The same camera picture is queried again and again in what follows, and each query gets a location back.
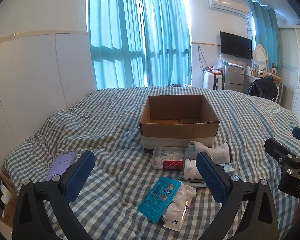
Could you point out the clear floss pick container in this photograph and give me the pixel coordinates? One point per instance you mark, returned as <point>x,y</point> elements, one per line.
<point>169,158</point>

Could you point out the black wall television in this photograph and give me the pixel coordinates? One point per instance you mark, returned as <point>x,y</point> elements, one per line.
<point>235,45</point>

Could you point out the teal blister pill pack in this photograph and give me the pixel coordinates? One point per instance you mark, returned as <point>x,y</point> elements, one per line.
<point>159,198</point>

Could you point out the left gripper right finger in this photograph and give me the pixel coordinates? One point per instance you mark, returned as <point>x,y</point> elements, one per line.
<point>259,220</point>

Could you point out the white suitcase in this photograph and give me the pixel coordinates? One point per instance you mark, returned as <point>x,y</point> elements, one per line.
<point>208,80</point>

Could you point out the teal right curtain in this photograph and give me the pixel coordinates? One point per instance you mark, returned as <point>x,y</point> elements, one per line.
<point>166,39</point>

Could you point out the clear plastic bag on fridge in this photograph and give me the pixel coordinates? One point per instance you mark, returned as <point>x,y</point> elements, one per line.
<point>219,63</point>

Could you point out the oval white mirror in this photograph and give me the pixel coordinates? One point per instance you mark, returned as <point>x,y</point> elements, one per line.
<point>260,58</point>

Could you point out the white folded sock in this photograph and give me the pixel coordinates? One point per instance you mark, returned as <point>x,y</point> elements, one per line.
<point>190,170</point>

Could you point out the blue tissue packet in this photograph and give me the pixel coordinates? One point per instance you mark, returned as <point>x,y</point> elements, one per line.
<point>228,169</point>

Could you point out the white wardrobe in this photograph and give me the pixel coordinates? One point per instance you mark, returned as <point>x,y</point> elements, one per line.
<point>290,70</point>

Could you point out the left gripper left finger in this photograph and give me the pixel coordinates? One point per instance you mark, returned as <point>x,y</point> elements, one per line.
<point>30,217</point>

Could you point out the white cream tube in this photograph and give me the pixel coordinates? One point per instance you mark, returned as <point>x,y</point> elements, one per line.
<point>177,223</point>

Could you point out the teal left curtain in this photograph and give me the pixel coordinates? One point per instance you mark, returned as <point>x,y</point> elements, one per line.
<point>115,43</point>

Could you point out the purple screen smartphone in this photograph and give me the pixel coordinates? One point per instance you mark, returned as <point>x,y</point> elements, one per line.
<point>60,164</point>

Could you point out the cardboard box beside bed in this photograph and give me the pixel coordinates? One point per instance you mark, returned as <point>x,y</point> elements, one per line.
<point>8,201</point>

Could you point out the teal side window curtain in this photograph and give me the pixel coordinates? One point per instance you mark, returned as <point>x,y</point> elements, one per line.
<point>267,32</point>

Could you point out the silver mini fridge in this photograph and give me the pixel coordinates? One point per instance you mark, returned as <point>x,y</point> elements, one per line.
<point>233,77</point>

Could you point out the checkered bed cover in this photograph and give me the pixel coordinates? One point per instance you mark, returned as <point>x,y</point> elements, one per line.
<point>107,123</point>

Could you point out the white air conditioner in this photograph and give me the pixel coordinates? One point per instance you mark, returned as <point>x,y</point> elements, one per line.
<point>229,6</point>

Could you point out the brown cardboard box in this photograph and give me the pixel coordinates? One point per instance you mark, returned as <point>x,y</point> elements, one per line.
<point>175,120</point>

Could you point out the black jacket on chair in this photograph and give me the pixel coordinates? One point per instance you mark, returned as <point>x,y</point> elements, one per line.
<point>264,87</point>

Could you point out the white lace cloth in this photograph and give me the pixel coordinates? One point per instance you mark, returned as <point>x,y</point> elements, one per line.
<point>178,203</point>

